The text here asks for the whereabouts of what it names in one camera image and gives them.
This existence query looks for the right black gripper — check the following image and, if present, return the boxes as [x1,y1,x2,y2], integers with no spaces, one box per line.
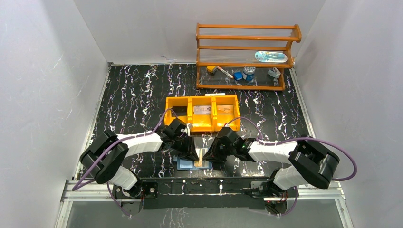
[202,136,235,163]

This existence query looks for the orange credit card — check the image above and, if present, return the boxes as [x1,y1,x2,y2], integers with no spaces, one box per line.
[217,105,234,115]
[194,148,205,168]

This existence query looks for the blue card holder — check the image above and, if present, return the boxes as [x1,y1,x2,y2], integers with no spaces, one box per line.
[173,156,212,170]

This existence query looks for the yellow three-compartment bin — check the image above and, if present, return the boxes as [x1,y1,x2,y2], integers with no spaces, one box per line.
[164,95,241,133]

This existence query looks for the orange wooden shelf rack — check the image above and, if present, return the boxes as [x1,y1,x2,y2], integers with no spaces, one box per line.
[195,23,302,91]

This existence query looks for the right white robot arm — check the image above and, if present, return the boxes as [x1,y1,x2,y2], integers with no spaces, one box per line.
[203,127,340,197]

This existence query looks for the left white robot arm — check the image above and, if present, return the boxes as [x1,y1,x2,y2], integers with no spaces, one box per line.
[79,118,199,198]

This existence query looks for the silver credit card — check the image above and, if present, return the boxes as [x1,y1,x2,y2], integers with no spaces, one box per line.
[193,105,211,115]

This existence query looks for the black credit card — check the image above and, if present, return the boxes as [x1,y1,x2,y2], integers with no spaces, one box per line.
[172,106,188,116]

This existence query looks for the white rectangular box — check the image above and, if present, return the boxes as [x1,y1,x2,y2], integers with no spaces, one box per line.
[204,93,226,96]

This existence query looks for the blue small box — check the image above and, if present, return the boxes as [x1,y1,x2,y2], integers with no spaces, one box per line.
[233,71,243,81]

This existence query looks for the white marker pen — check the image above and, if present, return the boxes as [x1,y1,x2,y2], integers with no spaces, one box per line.
[217,66,234,79]

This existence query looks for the yellow sponge block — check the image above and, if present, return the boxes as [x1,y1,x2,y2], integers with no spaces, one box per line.
[206,66,218,75]

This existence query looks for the grey tape dispenser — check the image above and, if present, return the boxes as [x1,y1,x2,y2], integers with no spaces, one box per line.
[268,67,281,78]

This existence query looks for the blue blister pack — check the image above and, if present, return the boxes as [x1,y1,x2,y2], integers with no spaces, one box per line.
[254,51,288,63]

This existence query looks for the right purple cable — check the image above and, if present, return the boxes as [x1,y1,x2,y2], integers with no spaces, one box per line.
[225,116,358,218]

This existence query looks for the purple cable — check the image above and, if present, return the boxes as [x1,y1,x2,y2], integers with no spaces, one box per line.
[71,108,177,218]
[225,116,358,218]

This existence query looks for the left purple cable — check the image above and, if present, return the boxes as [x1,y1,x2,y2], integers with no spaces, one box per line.
[71,108,177,218]

